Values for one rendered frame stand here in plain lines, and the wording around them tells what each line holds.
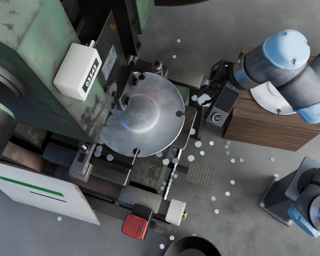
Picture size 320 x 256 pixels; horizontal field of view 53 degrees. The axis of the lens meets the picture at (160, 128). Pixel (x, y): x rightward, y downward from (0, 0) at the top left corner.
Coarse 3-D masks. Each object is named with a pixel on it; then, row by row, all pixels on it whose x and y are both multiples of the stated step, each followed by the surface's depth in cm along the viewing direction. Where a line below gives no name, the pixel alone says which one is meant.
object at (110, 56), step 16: (80, 0) 70; (80, 16) 67; (96, 16) 68; (112, 16) 70; (80, 32) 67; (96, 32) 67; (112, 32) 73; (96, 48) 67; (112, 48) 75; (112, 64) 78; (112, 80) 82; (128, 80) 85; (112, 96) 82; (128, 96) 89
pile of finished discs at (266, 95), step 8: (256, 88) 150; (264, 88) 150; (272, 88) 149; (256, 96) 149; (264, 96) 149; (272, 96) 148; (280, 96) 148; (264, 104) 147; (272, 104) 147; (280, 104) 147; (288, 104) 147; (272, 112) 145; (280, 112) 146; (288, 112) 145
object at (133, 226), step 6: (126, 216) 94; (132, 216) 94; (138, 216) 94; (126, 222) 94; (132, 222) 94; (138, 222) 94; (144, 222) 93; (126, 228) 93; (132, 228) 93; (138, 228) 93; (144, 228) 93; (126, 234) 93; (132, 234) 93; (138, 234) 93; (144, 234) 93
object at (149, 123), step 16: (144, 80) 106; (160, 80) 106; (144, 96) 104; (160, 96) 104; (176, 96) 104; (128, 112) 102; (144, 112) 102; (160, 112) 102; (112, 128) 101; (128, 128) 101; (144, 128) 100; (160, 128) 100; (176, 128) 100; (112, 144) 100; (128, 144) 99; (144, 144) 99; (160, 144) 99
